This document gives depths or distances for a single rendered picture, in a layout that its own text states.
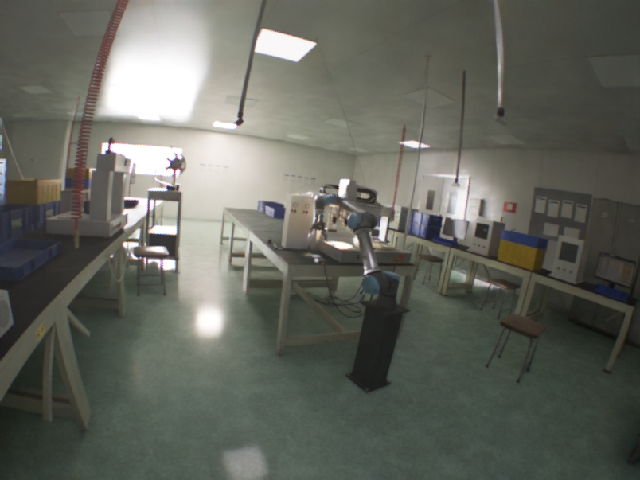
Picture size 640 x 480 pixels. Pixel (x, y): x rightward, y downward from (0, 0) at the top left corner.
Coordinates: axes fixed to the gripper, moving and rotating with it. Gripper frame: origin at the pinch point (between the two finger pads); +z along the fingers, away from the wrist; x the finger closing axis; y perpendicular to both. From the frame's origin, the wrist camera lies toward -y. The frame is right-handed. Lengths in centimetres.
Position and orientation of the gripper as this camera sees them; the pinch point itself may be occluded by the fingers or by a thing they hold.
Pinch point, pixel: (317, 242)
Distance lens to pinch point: 227.8
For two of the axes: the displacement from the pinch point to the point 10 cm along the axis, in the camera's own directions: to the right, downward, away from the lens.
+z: -0.4, 10.0, -0.9
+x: 9.3, 0.7, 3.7
